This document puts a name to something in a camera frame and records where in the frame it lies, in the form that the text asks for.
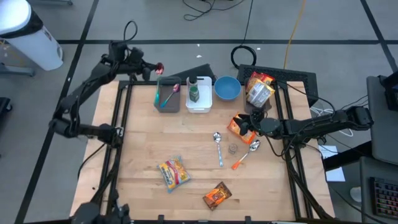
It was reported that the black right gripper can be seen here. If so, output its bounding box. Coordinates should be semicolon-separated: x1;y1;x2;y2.
238;108;283;139

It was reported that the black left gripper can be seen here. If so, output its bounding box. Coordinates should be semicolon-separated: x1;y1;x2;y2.
130;55;157;82

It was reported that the orange noodle packet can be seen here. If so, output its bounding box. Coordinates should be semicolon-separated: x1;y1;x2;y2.
226;112;257;146

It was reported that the red yellow noodle packet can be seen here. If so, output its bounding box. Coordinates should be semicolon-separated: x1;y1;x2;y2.
247;70;276;91

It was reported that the green lid glass jar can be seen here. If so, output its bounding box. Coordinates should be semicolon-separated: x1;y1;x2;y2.
188;86;200;103

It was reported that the blue yellow noodle packet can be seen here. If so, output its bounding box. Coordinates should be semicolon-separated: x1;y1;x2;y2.
157;156;192;194

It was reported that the silver metal spoon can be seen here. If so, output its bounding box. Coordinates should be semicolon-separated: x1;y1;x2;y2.
213;131;224;168

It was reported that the blue bowl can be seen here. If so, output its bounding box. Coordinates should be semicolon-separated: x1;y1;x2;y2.
213;75;243;101

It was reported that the white plastic bin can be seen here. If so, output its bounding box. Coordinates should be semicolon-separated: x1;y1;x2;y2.
185;76;213;114

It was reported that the black flat panel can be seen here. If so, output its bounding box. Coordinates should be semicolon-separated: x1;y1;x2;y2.
172;63;218;83

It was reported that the black perforated metal panel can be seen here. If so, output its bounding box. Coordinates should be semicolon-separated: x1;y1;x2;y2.
236;64;320;106

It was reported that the brown orange foil pouch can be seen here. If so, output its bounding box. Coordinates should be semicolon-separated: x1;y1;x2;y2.
202;181;233;212

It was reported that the white paper sheet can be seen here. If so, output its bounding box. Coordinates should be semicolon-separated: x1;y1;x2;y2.
317;144;346;183

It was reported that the white trash can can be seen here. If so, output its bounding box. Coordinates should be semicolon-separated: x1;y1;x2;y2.
0;0;65;72

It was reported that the white computer mouse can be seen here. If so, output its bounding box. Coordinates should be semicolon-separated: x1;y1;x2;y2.
350;186;363;203

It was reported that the grey metal floor foot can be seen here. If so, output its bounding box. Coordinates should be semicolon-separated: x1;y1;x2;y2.
0;63;35;78

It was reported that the grey desk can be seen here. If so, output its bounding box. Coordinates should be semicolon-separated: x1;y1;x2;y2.
359;156;398;224

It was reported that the grey cabinet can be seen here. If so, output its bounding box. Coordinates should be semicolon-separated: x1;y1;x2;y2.
366;75;398;166

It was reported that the black floor object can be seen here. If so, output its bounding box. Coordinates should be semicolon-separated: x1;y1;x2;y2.
0;97;13;113

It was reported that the black electronic device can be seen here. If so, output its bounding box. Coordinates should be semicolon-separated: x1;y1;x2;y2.
384;70;398;112

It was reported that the backlit computer keyboard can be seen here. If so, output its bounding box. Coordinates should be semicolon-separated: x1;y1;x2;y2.
369;176;398;221

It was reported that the black aluminium table frame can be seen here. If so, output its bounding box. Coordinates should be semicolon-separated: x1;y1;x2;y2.
71;79;335;224

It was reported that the orange handle metal spoon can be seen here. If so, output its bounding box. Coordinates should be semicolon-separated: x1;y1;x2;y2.
231;139;262;170

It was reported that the pink spoon blue handle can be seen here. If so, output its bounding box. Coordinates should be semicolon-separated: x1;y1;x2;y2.
160;83;181;109

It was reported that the coiled black floor cable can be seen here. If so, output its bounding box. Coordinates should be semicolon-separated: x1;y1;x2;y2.
230;45;258;70

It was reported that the yellow cable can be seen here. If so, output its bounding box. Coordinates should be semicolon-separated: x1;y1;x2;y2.
283;0;308;70

